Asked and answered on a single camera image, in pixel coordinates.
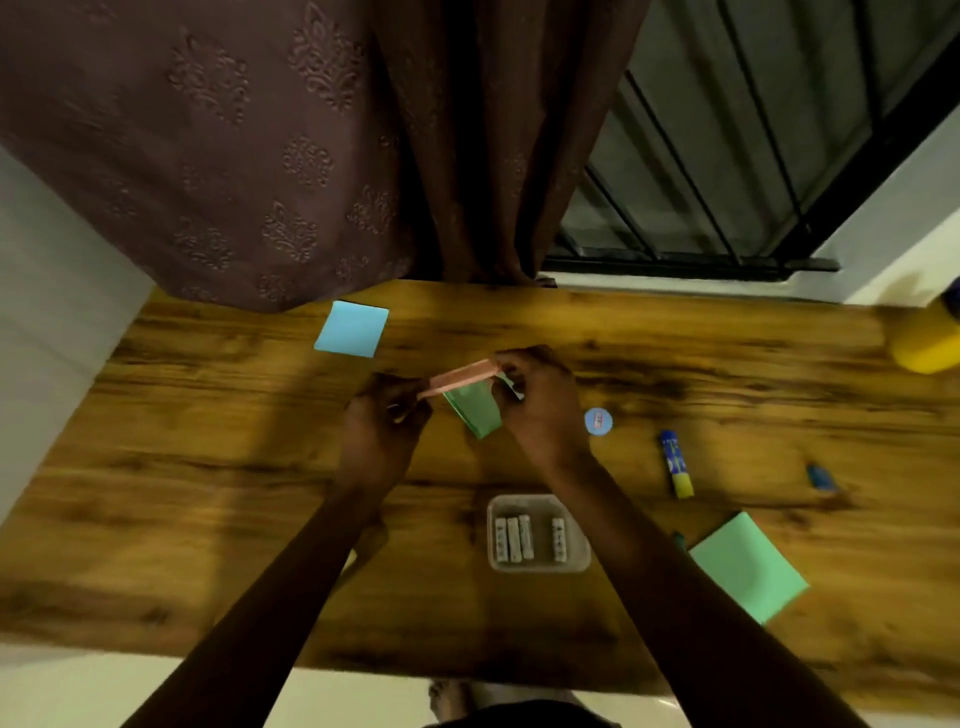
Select person's right hand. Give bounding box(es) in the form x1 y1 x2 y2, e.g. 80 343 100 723
491 345 594 475

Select person's left hand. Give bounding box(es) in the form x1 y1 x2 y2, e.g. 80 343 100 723
338 372 435 496

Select green paper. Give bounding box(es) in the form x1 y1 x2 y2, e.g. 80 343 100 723
442 377 520 441

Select pink paper sheet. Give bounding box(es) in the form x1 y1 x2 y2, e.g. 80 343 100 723
417 358 502 401

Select person's right forearm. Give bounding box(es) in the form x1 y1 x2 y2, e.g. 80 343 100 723
543 453 871 728

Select person's left forearm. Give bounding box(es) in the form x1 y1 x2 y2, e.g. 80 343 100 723
120 480 406 728

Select light blue paper square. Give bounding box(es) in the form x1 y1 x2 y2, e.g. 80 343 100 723
313 300 390 359

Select blue and yellow glue stick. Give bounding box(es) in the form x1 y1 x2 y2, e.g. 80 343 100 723
660 429 695 501

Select clear plastic tray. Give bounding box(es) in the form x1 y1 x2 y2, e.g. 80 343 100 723
486 494 592 574

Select brown patterned curtain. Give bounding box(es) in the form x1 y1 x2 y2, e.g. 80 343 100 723
0 0 652 314

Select green paper square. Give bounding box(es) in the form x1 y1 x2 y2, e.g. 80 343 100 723
688 512 811 626

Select black window grille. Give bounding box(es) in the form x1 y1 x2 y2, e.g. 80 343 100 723
541 0 960 283

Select person's foot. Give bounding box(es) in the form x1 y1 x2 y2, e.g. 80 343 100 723
427 679 481 725

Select yellow bottle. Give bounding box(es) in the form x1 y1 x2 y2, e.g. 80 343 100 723
886 279 960 375

